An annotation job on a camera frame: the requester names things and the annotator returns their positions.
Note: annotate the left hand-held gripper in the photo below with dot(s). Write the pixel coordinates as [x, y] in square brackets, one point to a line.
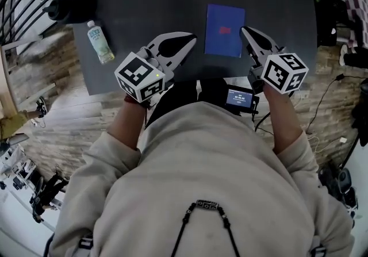
[140, 75]

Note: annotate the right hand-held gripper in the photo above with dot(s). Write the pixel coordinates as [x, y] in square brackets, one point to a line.
[283, 73]

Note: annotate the blue notebook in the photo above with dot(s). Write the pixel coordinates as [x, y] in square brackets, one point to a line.
[224, 17]

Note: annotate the person's right forearm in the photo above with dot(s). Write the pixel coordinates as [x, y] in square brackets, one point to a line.
[283, 123]

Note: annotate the person's left forearm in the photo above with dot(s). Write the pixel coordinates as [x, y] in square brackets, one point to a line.
[126, 126]

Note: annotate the person's black trousers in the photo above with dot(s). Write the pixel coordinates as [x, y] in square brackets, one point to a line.
[210, 90]

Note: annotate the black device with screen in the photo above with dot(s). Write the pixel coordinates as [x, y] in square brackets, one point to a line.
[238, 98]

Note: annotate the dark red wrist band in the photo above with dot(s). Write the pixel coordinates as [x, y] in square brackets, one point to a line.
[130, 100]

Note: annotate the clear plastic bottle green label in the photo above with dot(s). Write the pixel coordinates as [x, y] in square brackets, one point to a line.
[100, 44]

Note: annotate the checkered cloth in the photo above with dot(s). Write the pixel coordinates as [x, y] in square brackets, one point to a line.
[358, 8]

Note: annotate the black flask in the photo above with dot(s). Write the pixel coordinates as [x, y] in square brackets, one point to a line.
[72, 8]

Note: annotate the person's beige sweatshirt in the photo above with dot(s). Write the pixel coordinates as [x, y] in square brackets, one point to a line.
[201, 178]

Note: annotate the black wheeled equipment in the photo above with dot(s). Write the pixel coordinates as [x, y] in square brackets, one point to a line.
[342, 184]

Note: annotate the black tripod equipment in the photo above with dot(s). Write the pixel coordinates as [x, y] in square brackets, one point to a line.
[46, 195]

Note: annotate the light wooden post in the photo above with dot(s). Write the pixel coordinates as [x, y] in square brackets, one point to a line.
[7, 83]

